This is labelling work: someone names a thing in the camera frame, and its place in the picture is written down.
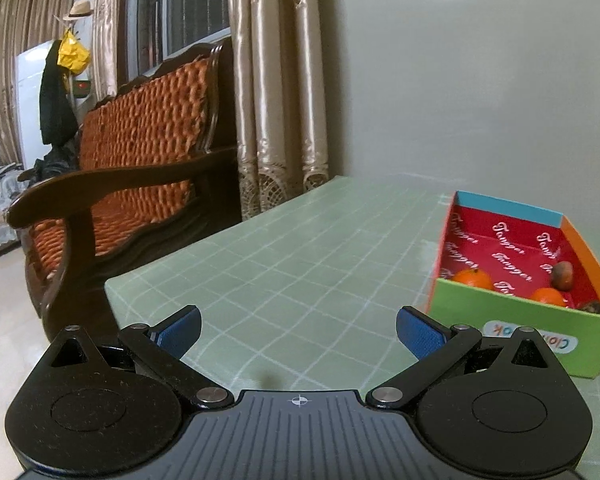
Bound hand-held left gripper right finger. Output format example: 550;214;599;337
366;306;556;411

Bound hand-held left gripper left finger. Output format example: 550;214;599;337
45;305;236;411

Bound large orange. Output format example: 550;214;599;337
451;268;496;291

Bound colourful cardboard box red inside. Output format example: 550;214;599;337
424;190;600;380

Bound orange tangerine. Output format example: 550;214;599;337
530;287;567;307

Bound tan round fruit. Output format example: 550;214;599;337
551;261;575;291

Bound wooden sofa orange cushion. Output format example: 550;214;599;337
6;37;243;343

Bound dark bags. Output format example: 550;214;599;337
20;146;82;184

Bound black coat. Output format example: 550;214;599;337
39;40;78;147

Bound beige satin curtain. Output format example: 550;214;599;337
228;0;301;222
290;0;332;194
94;0;129;102

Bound red display device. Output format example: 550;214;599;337
69;76;94;111

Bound white refrigerator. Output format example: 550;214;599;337
17;42;97;171

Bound yellow bag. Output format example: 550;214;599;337
56;30;92;73

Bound brown pleated curtain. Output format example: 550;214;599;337
0;0;70;167

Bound straw hat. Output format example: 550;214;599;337
62;0;95;23

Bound window with metal frame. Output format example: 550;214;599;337
125;0;231;77

